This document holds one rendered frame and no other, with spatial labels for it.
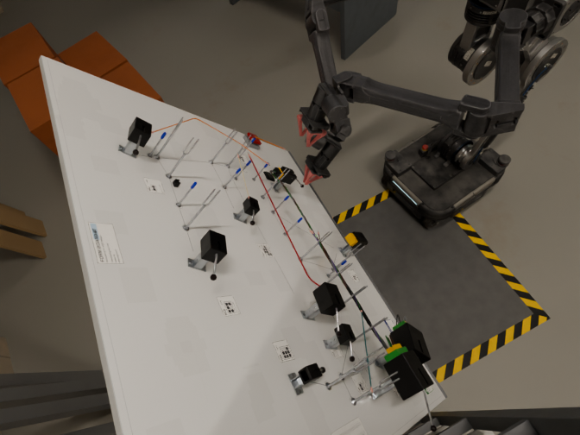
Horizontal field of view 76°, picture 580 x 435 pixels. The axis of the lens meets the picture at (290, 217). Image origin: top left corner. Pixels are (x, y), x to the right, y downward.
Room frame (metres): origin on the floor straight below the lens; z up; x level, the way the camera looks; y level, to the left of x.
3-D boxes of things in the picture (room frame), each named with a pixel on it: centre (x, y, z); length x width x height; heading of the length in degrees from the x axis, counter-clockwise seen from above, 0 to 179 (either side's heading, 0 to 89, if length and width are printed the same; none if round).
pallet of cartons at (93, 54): (2.61, 1.24, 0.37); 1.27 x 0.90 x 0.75; 20
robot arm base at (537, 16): (0.87, -0.89, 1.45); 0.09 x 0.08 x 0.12; 19
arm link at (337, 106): (0.80, -0.24, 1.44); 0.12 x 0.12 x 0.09; 6
